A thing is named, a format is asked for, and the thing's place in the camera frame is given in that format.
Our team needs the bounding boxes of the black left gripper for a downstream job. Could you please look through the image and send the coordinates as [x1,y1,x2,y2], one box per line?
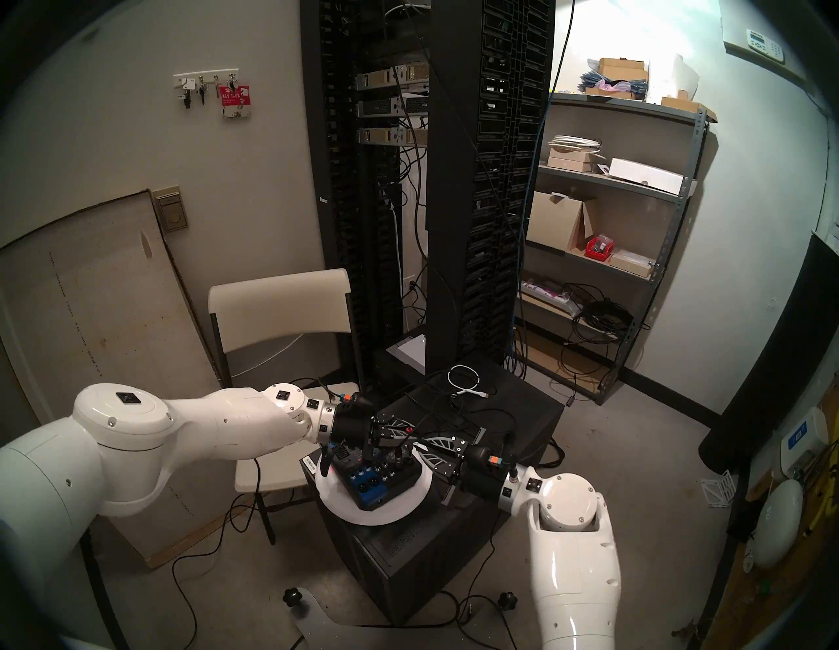
[333,395,420,461]

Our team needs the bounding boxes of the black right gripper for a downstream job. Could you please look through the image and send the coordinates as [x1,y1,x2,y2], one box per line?
[416,428,512,507]

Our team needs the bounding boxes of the black and blue audio mixer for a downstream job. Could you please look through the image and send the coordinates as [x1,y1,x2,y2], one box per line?
[328,442,420,512]

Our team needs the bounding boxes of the white round plate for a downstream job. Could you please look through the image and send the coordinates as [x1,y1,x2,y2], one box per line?
[315,432,433,527]

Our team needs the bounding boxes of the grey flat box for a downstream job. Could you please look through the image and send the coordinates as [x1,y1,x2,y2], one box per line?
[385,333,428,369]

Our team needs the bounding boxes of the flat brown cardboard sheet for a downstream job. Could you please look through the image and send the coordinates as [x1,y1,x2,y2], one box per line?
[521,328,614,394]

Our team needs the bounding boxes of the beige folding chair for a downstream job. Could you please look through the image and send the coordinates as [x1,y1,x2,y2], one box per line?
[208,267,368,545]

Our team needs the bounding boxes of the white and pink package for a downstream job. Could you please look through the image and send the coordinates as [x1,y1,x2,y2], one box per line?
[521,278,584,315]

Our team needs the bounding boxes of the black server rack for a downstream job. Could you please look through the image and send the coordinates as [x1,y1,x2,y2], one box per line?
[425,0,556,377]

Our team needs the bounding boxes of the open cardboard box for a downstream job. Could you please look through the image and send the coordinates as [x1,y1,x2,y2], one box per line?
[526,190,600,255]

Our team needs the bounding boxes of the flat tan box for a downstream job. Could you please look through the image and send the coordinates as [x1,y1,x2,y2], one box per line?
[610,249,656,277]

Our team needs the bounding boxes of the beige rack unit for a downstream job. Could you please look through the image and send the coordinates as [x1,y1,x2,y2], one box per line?
[356,66,430,91]
[357,126,428,146]

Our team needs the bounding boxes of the small beige box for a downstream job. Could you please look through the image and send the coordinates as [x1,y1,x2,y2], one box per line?
[546,147,607,174]

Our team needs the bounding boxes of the large pale wooden board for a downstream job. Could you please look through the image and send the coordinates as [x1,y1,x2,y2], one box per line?
[0,190,227,569]

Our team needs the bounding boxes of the dark grey rack unit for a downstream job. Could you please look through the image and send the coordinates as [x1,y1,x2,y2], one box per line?
[357,95,430,119]

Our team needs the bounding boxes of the white oval device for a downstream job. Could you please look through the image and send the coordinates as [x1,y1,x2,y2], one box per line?
[751,478,805,569]

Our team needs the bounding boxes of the large black foam panel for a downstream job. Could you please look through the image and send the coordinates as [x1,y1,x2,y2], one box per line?
[698,233,839,474]

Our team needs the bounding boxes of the white flat box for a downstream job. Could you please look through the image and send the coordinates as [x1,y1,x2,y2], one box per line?
[606,157,686,196]

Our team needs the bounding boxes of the white router blue label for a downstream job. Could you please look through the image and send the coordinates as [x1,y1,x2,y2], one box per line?
[780,406,830,479]

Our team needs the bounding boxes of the grey metal shelf unit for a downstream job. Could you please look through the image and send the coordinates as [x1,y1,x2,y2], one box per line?
[511,92,718,406]

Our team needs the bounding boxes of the pink and blue bag stack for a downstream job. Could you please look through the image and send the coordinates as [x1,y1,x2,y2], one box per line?
[577,71,650,100]

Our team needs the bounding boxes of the white key hook rack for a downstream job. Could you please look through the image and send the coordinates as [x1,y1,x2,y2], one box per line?
[173,69,240,89]

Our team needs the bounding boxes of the closed cardboard box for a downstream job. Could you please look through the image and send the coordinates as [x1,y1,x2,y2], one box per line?
[598,58,650,83]

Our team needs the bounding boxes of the white paper bag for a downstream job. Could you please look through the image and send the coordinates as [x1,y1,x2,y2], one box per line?
[646,52,701,102]

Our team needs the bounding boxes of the white alarm keypad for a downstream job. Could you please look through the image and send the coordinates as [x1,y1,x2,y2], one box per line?
[746,28,785,64]

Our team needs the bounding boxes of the thin white coiled cable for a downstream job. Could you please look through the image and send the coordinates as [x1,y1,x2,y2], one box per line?
[447,365,491,399]

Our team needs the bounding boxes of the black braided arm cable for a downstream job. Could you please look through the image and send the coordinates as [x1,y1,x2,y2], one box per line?
[288,375,358,482]

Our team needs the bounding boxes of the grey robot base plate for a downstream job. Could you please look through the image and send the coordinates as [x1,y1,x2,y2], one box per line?
[292,586,473,650]

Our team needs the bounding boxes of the black cable bundle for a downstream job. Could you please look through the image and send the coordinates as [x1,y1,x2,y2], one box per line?
[564,283,650,341]

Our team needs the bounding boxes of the black rack cable manager column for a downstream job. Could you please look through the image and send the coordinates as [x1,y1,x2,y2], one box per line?
[300,0,404,397]

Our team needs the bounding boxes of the black floor cable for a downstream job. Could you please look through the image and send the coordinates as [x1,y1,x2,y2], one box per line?
[172,485,276,650]

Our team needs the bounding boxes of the white lattice bracket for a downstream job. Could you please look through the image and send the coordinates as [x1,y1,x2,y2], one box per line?
[700,468,738,508]

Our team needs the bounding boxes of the beige wall control plate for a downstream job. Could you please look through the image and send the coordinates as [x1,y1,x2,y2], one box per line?
[152,186,189,233]

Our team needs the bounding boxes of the thick black hose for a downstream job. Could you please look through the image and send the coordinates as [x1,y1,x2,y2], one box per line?
[79,527,128,650]

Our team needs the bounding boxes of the white cable coil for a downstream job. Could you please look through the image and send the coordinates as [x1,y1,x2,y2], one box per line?
[547,134,604,155]

